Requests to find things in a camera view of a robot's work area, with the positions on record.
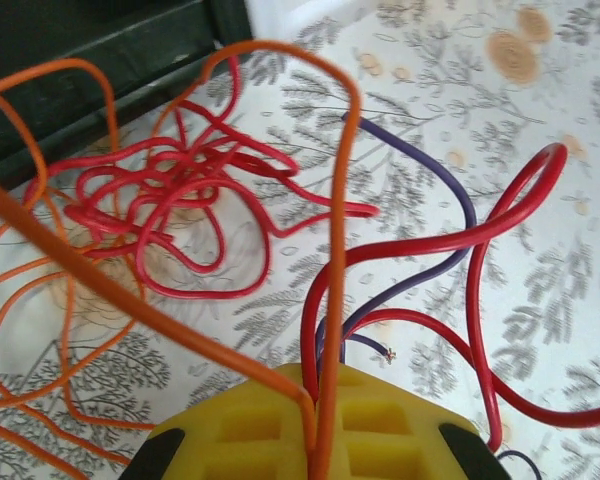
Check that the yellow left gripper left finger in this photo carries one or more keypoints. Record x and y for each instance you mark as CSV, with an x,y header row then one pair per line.
x,y
250,430

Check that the black plastic bin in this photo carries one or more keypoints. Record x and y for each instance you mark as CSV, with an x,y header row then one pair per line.
x,y
80,30

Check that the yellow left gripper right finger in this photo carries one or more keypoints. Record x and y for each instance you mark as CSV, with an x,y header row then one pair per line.
x,y
380,435

